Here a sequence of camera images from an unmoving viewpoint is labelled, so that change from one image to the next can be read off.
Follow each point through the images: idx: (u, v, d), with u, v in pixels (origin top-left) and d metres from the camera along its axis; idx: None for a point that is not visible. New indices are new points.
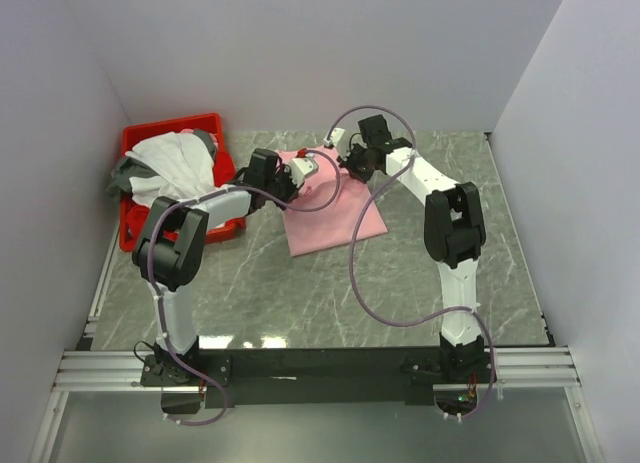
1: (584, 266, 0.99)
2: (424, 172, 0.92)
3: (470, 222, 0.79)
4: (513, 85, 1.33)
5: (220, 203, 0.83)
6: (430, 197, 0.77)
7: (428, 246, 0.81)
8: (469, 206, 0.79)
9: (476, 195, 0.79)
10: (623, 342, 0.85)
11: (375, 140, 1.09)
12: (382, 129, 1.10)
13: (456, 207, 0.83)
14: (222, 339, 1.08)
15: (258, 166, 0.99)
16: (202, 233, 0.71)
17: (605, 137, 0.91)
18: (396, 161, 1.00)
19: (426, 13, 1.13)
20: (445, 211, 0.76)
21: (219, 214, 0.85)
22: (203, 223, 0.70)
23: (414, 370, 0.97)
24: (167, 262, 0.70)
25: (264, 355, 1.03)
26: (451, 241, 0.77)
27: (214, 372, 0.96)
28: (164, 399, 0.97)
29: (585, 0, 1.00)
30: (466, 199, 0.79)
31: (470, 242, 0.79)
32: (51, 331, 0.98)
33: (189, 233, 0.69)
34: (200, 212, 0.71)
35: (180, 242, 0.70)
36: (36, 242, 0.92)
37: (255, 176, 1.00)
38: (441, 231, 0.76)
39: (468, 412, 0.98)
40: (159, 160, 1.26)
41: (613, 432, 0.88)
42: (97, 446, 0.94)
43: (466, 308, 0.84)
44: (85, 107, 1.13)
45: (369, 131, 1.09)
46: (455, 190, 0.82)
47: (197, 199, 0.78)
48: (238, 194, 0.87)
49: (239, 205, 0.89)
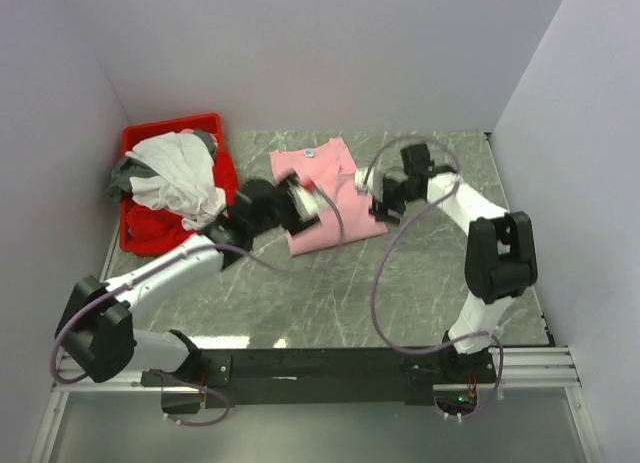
1: (585, 267, 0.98)
2: (468, 199, 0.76)
3: (519, 256, 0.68)
4: (513, 85, 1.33)
5: (169, 275, 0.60)
6: (473, 223, 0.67)
7: (468, 278, 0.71)
8: (519, 238, 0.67)
9: (528, 228, 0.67)
10: (624, 344, 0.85)
11: (416, 168, 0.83)
12: (424, 154, 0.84)
13: (503, 238, 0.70)
14: (242, 339, 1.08)
15: (241, 211, 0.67)
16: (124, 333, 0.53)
17: (605, 137, 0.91)
18: (437, 184, 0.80)
19: (426, 13, 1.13)
20: (490, 240, 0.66)
21: (174, 285, 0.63)
22: (125, 326, 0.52)
23: (415, 369, 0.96)
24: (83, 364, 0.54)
25: (265, 356, 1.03)
26: (494, 277, 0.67)
27: (215, 373, 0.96)
28: (164, 399, 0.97)
29: (585, 0, 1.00)
30: (515, 230, 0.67)
31: (516, 281, 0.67)
32: (51, 332, 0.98)
33: (105, 337, 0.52)
34: (124, 309, 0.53)
35: (95, 343, 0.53)
36: (36, 243, 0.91)
37: (238, 222, 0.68)
38: (482, 263, 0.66)
39: (469, 412, 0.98)
40: (159, 160, 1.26)
41: (614, 433, 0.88)
42: (97, 445, 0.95)
43: (484, 331, 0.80)
44: (84, 106, 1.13)
45: (410, 159, 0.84)
46: (504, 218, 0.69)
47: (129, 280, 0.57)
48: (202, 255, 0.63)
49: (210, 264, 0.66)
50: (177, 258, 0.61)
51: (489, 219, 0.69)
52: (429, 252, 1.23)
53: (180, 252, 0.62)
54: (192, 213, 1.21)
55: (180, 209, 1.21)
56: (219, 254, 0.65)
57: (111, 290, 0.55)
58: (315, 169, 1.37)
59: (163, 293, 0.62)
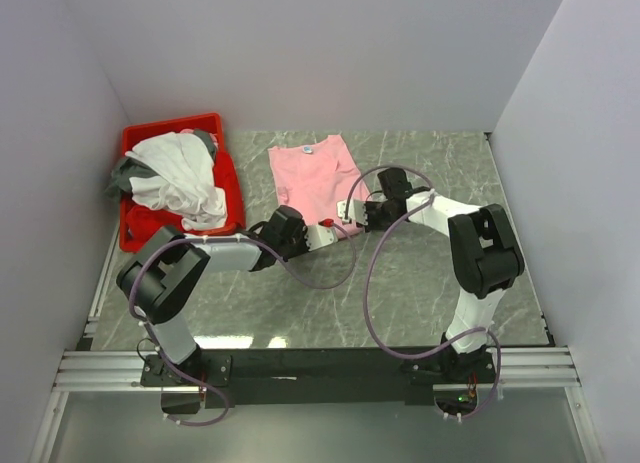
1: (584, 266, 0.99)
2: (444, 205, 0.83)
3: (502, 245, 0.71)
4: (513, 86, 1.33)
5: (224, 249, 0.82)
6: (450, 219, 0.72)
7: (460, 275, 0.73)
8: (498, 229, 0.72)
9: (503, 216, 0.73)
10: (624, 343, 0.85)
11: (394, 191, 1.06)
12: (402, 180, 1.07)
13: (484, 234, 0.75)
14: (246, 339, 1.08)
15: (277, 224, 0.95)
16: (197, 272, 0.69)
17: (604, 138, 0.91)
18: (414, 200, 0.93)
19: (425, 15, 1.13)
20: (469, 233, 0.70)
21: (223, 261, 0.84)
22: (201, 265, 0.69)
23: (415, 370, 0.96)
24: (152, 295, 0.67)
25: (264, 355, 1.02)
26: (481, 266, 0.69)
27: (214, 373, 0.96)
28: (164, 399, 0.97)
29: (584, 1, 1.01)
30: (493, 222, 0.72)
31: (506, 270, 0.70)
32: (52, 332, 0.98)
33: (183, 271, 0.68)
34: (201, 252, 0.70)
35: (171, 277, 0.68)
36: (36, 243, 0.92)
37: (271, 234, 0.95)
38: (468, 256, 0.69)
39: (469, 412, 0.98)
40: (159, 160, 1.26)
41: (613, 433, 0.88)
42: (97, 445, 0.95)
43: (480, 329, 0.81)
44: (85, 107, 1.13)
45: (389, 182, 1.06)
46: (479, 212, 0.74)
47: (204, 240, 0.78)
48: (248, 246, 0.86)
49: (245, 258, 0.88)
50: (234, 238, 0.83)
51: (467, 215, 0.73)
52: (428, 252, 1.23)
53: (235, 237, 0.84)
54: (193, 212, 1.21)
55: (180, 209, 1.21)
56: (258, 251, 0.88)
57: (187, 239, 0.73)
58: (313, 166, 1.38)
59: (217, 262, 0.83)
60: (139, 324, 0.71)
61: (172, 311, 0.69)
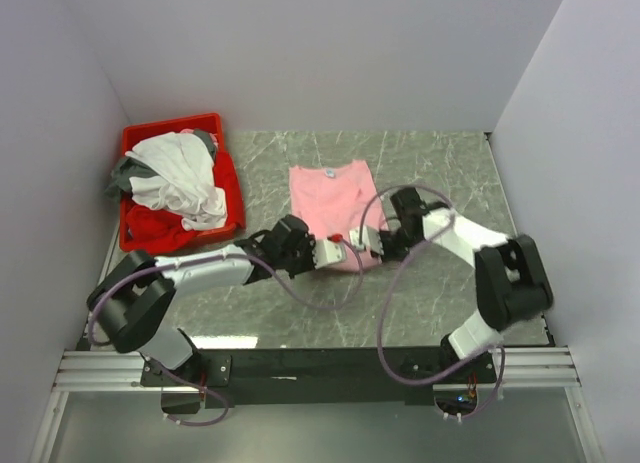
1: (585, 266, 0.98)
2: (466, 230, 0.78)
3: (532, 280, 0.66)
4: (513, 85, 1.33)
5: (206, 271, 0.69)
6: (479, 253, 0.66)
7: (484, 308, 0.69)
8: (527, 263, 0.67)
9: (534, 250, 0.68)
10: (624, 344, 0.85)
11: (408, 209, 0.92)
12: (416, 197, 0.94)
13: (510, 264, 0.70)
14: (250, 339, 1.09)
15: (280, 234, 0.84)
16: (163, 305, 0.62)
17: (605, 138, 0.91)
18: (432, 218, 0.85)
19: (425, 15, 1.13)
20: (500, 270, 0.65)
21: (203, 282, 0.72)
22: (166, 298, 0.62)
23: (414, 370, 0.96)
24: (114, 326, 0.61)
25: (264, 355, 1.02)
26: (510, 304, 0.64)
27: (214, 372, 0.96)
28: (164, 399, 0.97)
29: (584, 1, 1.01)
30: (523, 255, 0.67)
31: (534, 307, 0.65)
32: (52, 332, 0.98)
33: (147, 305, 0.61)
34: (166, 285, 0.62)
35: (135, 309, 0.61)
36: (36, 243, 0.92)
37: (271, 245, 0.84)
38: (497, 295, 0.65)
39: (468, 412, 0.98)
40: (159, 160, 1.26)
41: (613, 433, 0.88)
42: (97, 445, 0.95)
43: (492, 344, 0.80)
44: (84, 107, 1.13)
45: (401, 202, 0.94)
46: (508, 243, 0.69)
47: (175, 264, 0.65)
48: (237, 263, 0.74)
49: (234, 273, 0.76)
50: (218, 257, 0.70)
51: (496, 247, 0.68)
52: (428, 252, 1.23)
53: (221, 254, 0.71)
54: (192, 213, 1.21)
55: (179, 209, 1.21)
56: (250, 265, 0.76)
57: (159, 266, 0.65)
58: (333, 190, 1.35)
59: (196, 286, 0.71)
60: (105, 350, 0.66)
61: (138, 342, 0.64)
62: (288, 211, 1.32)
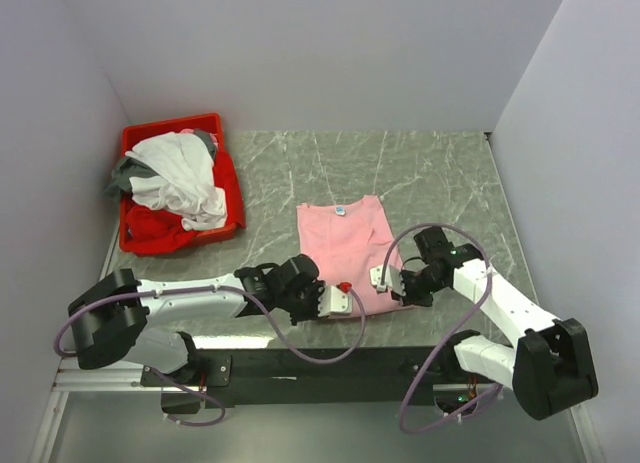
1: (585, 267, 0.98)
2: (505, 300, 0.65)
3: (577, 372, 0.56)
4: (513, 85, 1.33)
5: (190, 302, 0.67)
6: (524, 340, 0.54)
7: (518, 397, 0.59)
8: (576, 353, 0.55)
9: (585, 341, 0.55)
10: (624, 346, 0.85)
11: (435, 251, 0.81)
12: (442, 239, 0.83)
13: (553, 347, 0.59)
14: (264, 339, 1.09)
15: (286, 273, 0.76)
16: (133, 333, 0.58)
17: (604, 138, 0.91)
18: (462, 274, 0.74)
19: (425, 15, 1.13)
20: (546, 364, 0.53)
21: (191, 312, 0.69)
22: (136, 328, 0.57)
23: (414, 370, 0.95)
24: (82, 341, 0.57)
25: (263, 356, 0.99)
26: (551, 398, 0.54)
27: (215, 373, 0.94)
28: (164, 398, 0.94)
29: (584, 1, 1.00)
30: (571, 343, 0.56)
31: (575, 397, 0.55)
32: (52, 331, 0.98)
33: (116, 331, 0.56)
34: (140, 315, 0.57)
35: (104, 329, 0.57)
36: (36, 242, 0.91)
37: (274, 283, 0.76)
38: (539, 390, 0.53)
39: (470, 412, 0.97)
40: (159, 160, 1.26)
41: (613, 433, 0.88)
42: (98, 445, 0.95)
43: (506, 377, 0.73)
44: (85, 107, 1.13)
45: (426, 243, 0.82)
46: (555, 327, 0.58)
47: (157, 292, 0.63)
48: (229, 296, 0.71)
49: (221, 309, 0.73)
50: (208, 289, 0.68)
51: (538, 333, 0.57)
52: None
53: (213, 286, 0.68)
54: (192, 213, 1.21)
55: (179, 209, 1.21)
56: (243, 300, 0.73)
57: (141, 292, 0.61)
58: (345, 229, 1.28)
59: (179, 316, 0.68)
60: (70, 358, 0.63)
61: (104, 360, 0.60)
62: (288, 211, 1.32)
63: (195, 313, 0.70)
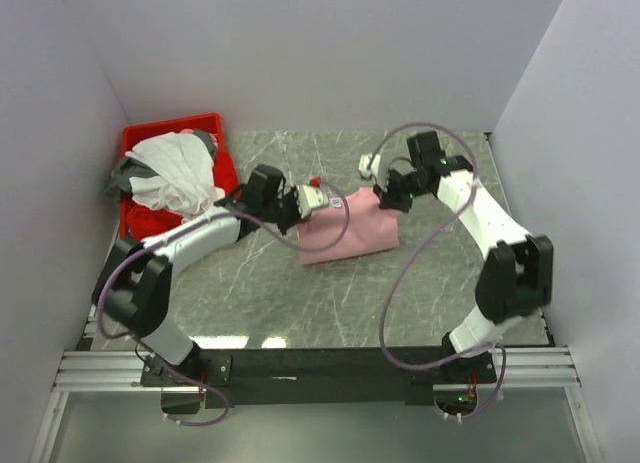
1: (585, 265, 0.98)
2: (484, 212, 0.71)
3: (536, 283, 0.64)
4: (513, 85, 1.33)
5: (193, 238, 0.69)
6: (494, 249, 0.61)
7: (481, 300, 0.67)
8: (539, 266, 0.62)
9: (550, 255, 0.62)
10: (624, 344, 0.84)
11: (427, 158, 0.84)
12: (436, 145, 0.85)
13: (518, 258, 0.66)
14: (242, 339, 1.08)
15: (256, 185, 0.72)
16: (165, 280, 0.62)
17: (605, 137, 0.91)
18: (449, 185, 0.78)
19: (425, 15, 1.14)
20: (511, 272, 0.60)
21: (199, 249, 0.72)
22: (166, 273, 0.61)
23: (414, 369, 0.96)
24: (125, 312, 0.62)
25: (264, 355, 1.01)
26: (509, 304, 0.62)
27: (214, 373, 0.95)
28: (164, 398, 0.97)
29: (584, 0, 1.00)
30: (538, 258, 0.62)
31: (532, 305, 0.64)
32: (52, 331, 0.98)
33: (148, 285, 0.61)
34: (163, 260, 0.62)
35: (138, 290, 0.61)
36: (36, 242, 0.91)
37: (251, 197, 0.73)
38: (500, 293, 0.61)
39: (469, 412, 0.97)
40: (159, 160, 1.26)
41: (613, 433, 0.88)
42: (97, 445, 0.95)
43: (488, 344, 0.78)
44: (84, 106, 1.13)
45: (418, 149, 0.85)
46: (523, 241, 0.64)
47: (164, 239, 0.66)
48: (223, 222, 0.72)
49: (226, 234, 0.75)
50: (203, 222, 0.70)
51: (510, 245, 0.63)
52: (428, 252, 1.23)
53: (205, 219, 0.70)
54: (192, 213, 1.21)
55: (179, 209, 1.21)
56: (237, 222, 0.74)
57: (150, 246, 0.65)
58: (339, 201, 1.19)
59: (190, 255, 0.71)
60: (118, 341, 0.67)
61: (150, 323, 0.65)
62: None
63: (202, 250, 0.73)
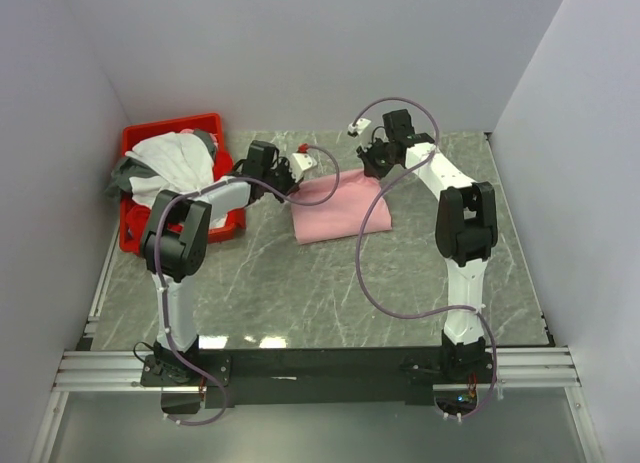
1: (585, 264, 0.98)
2: (440, 168, 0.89)
3: (483, 222, 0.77)
4: (513, 85, 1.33)
5: (218, 193, 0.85)
6: (444, 193, 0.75)
7: (436, 242, 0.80)
8: (483, 205, 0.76)
9: (492, 196, 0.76)
10: (623, 343, 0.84)
11: (397, 134, 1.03)
12: (405, 123, 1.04)
13: (470, 206, 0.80)
14: (221, 338, 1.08)
15: (255, 156, 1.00)
16: (206, 221, 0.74)
17: (605, 137, 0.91)
18: (414, 154, 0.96)
19: (425, 15, 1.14)
20: (458, 208, 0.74)
21: (221, 205, 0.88)
22: (208, 213, 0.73)
23: (414, 370, 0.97)
24: (175, 253, 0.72)
25: (264, 355, 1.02)
26: (461, 239, 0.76)
27: (214, 372, 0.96)
28: (164, 399, 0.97)
29: (585, 0, 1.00)
30: (481, 198, 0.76)
31: (481, 242, 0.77)
32: (52, 331, 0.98)
33: (195, 224, 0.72)
34: (204, 203, 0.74)
35: (187, 230, 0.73)
36: (35, 242, 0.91)
37: (252, 167, 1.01)
38: (451, 229, 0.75)
39: (469, 412, 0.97)
40: (159, 160, 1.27)
41: (613, 433, 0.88)
42: (97, 446, 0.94)
43: (470, 307, 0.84)
44: (84, 106, 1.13)
45: (392, 124, 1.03)
46: (470, 187, 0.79)
47: (198, 191, 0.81)
48: (238, 185, 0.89)
49: (238, 197, 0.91)
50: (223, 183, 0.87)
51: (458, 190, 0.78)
52: (428, 252, 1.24)
53: (223, 182, 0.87)
54: None
55: None
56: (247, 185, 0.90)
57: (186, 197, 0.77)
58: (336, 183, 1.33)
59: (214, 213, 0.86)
60: (162, 288, 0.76)
61: (195, 263, 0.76)
62: (288, 211, 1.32)
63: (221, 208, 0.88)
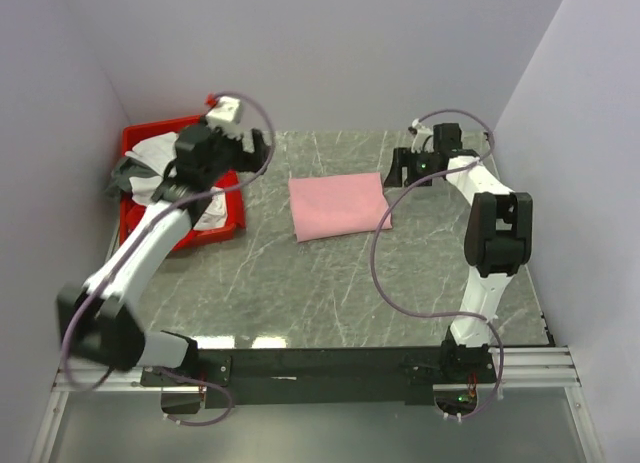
1: (586, 263, 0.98)
2: (479, 177, 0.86)
3: (515, 234, 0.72)
4: (513, 85, 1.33)
5: (145, 252, 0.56)
6: (477, 195, 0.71)
7: (464, 249, 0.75)
8: (518, 215, 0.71)
9: (530, 206, 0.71)
10: (624, 343, 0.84)
11: (444, 146, 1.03)
12: (454, 137, 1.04)
13: (505, 217, 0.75)
14: (220, 338, 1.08)
15: (186, 160, 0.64)
16: (125, 321, 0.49)
17: (605, 137, 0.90)
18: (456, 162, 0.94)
19: (424, 15, 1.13)
20: (490, 213, 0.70)
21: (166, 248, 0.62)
22: (121, 319, 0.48)
23: (414, 370, 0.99)
24: (102, 357, 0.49)
25: (264, 356, 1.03)
26: (489, 246, 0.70)
27: (215, 372, 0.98)
28: (164, 398, 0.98)
29: (584, 0, 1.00)
30: (517, 208, 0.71)
31: (510, 255, 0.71)
32: (52, 332, 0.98)
33: (113, 333, 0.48)
34: (115, 300, 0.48)
35: (103, 341, 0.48)
36: (34, 242, 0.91)
37: (187, 174, 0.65)
38: (479, 233, 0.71)
39: (469, 412, 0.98)
40: (160, 162, 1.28)
41: (613, 433, 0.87)
42: (96, 446, 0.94)
43: (481, 316, 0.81)
44: (84, 106, 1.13)
45: (441, 135, 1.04)
46: (508, 196, 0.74)
47: (107, 275, 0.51)
48: (169, 219, 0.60)
49: (176, 228, 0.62)
50: (146, 231, 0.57)
51: (494, 197, 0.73)
52: (428, 252, 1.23)
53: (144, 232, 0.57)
54: None
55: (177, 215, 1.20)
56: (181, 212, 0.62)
57: (95, 288, 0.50)
58: (339, 182, 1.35)
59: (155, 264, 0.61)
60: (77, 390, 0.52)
61: (128, 360, 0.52)
62: (288, 211, 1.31)
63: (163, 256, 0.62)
